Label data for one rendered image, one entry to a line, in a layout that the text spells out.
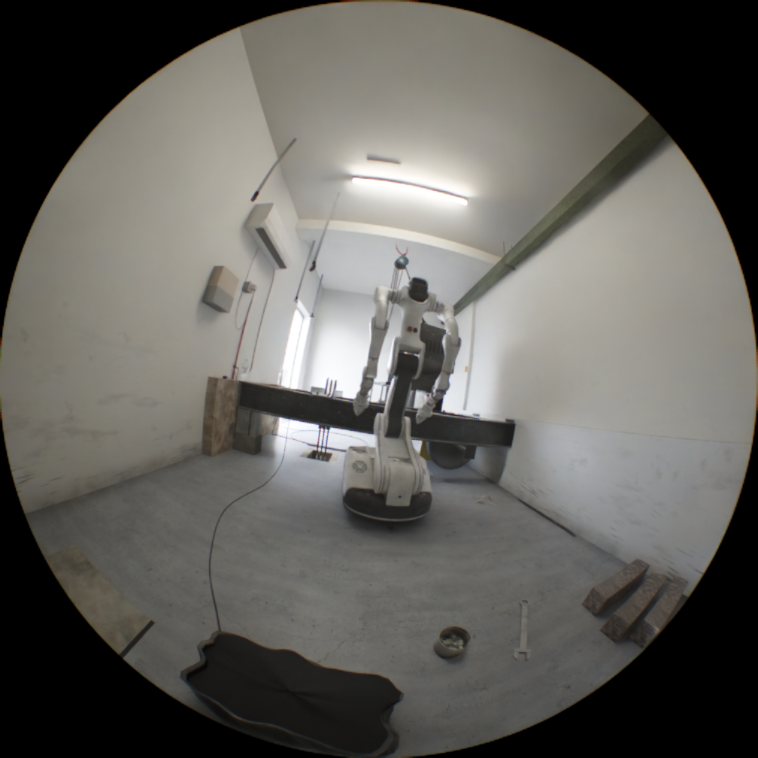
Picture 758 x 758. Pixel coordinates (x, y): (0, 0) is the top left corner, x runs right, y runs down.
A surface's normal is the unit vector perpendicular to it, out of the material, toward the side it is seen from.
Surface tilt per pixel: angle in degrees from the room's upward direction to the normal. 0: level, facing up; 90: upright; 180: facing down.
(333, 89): 180
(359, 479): 38
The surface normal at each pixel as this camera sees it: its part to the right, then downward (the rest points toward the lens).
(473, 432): 0.07, -0.06
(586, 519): -0.99, -0.16
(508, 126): -0.16, 0.98
